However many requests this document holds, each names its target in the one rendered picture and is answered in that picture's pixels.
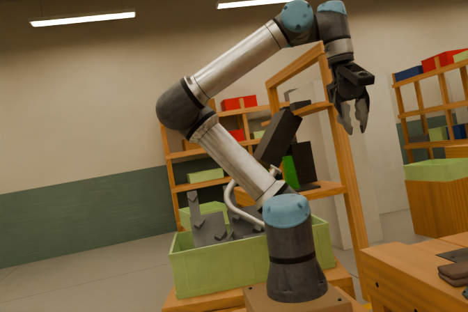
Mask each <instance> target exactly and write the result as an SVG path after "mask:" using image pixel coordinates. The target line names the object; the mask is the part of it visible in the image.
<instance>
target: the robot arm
mask: <svg viewBox="0 0 468 312"><path fill-rule="evenodd" d="M321 40H322V41H323V45H324V47H325V48H324V49H323V51H324V52H325V54H326V59H327V60H328V61H327V62H328V68H329V69H331V75H332V79H333V81H332V82H331V83H330V84H328V85H326V88H327V95H328V99H329V103H332V104H333V103H334V106H335V108H336V110H337V112H338V115H337V122H338V123H340V124H342V125H343V127H344V129H345V131H346V132H347V133H348V134H349V135H352V130H353V126H352V125H351V117H350V105H349V104H348V103H346V102H345V101H350V100H354V99H355V104H354V107H355V109H356V111H355V113H354V114H355V118H356V119H357V120H358V121H360V129H361V133H364V132H365V129H366V126H367V122H368V113H369V108H370V98H369V94H368V92H367V90H366V87H365V86H368V85H373V84H374V83H375V75H373V74H371V73H370V72H368V71H367V70H365V69H363V68H362V67H361V66H359V65H357V64H356V63H354V62H352V61H354V55H353V54H354V50H353V45H352V39H351V35H350V29H349V24H348V16H347V13H346V10H345V6H344V3H343V2H342V1H339V0H332V1H327V2H326V3H322V4H320V5H319V6H318V8H317V13H315V14H313V11H312V8H311V6H310V5H309V4H308V3H307V2H306V1H304V0H292V1H289V2H288V3H287V4H286V5H285V6H284V8H283V10H282V12H281V13H280V14H278V15H277V16H276V17H274V18H273V19H271V20H270V21H269V22H268V23H266V24H264V25H263V26H262V27H260V28H259V29H258V30H256V31H254V32H253V33H252V34H251V35H249V36H247V37H246V38H245V39H244V40H242V41H241V42H239V43H238V44H236V45H235V46H234V47H232V48H230V49H229V50H228V51H227V52H225V53H224V54H222V55H221V56H219V57H218V58H216V59H215V60H214V61H213V62H211V63H209V64H208V65H207V66H205V67H204V68H202V69H201V70H199V71H198V72H197V73H196V74H194V75H192V76H184V77H183V78H182V79H180V80H179V81H177V82H176V83H174V84H173V85H171V86H170V87H168V88H167V89H166V90H165V91H164V92H163V93H162V94H161V95H160V96H159V97H158V99H157V102H156V106H155V111H156V114H157V118H158V119H159V121H160V123H161V124H163V125H164V126H165V127H167V128H169V129H171V130H177V131H179V132H180V133H181V135H183V136H184V138H186V140H188V142H190V143H198V144H199V145H200V146H201V147H202V148H203V149H204V150H205V151H206V152H207V153H208V154H209V155H210V156H211V157H212V158H213V159H214V160H215V161H216V162H217V163H218V164H219V165H220V166H221V167H222V168H223V169H224V170H225V171H226V172H227V174H228V175H229V176H230V177H232V179H234V181H236V183H237V184H238V185H239V186H241V188H243V190H244V191H245V192H246V193H248V195H250V197H252V199H253V200H254V201H255V202H256V210H257V211H258V212H259V213H260V214H261V215H262V216H263V220H264V224H265V233H266V238H267V248H268V253H269V258H270V267H269V272H268V276H267V284H266V288H267V295H268V297H269V298H270V299H273V300H274V301H277V302H283V303H300V302H308V301H311V300H314V299H317V298H319V297H322V296H323V295H324V294H325V293H326V292H327V291H328V286H327V279H326V277H325V275H324V273H323V271H322V268H321V266H320V264H319V262H318V260H317V258H316V254H315V245H314V239H313V230H312V225H311V209H310V206H309V203H308V201H307V199H306V197H305V196H302V195H301V194H299V193H297V192H296V191H295V190H294V189H293V188H292V187H291V186H290V185H288V184H287V183H286V182H285V181H278V180H276V179H275V178H274V177H273V176H272V175H271V174H270V173H269V172H268V171H267V170H266V169H265V168H264V167H263V166H262V165H261V164H260V163H259V162H258V161H257V160H256V159H255V158H254V157H252V156H251V155H250V154H249V153H248V152H247V151H246V150H245V149H244V148H243V147H242V146H241V145H240V144H239V143H238V142H237V141H236V140H235V139H234V138H233V137H232V136H231V135H230V134H229V133H228V132H227V131H226V130H225V129H224V128H223V127H222V126H221V125H220V124H219V122H218V114H217V113H216V112H215V111H214V110H213V109H212V108H211V107H210V106H209V105H208V100H209V99H211V98H212V97H214V96H215V95H216V94H218V93H220V92H221V91H222V90H224V89H225V88H227V87H228V86H230V85H231V84H232V83H234V82H235V81H237V80H238V79H239V78H241V77H243V76H244V75H245V74H246V73H248V72H250V71H251V70H253V69H254V68H255V67H257V66H258V65H260V64H261V63H262V62H264V61H266V60H267V59H268V58H269V57H271V56H273V55H274V54H275V53H277V52H278V51H280V50H281V49H283V48H288V47H295V46H299V45H305V44H309V43H312V42H317V41H321ZM329 97H330V98H329Z"/></svg>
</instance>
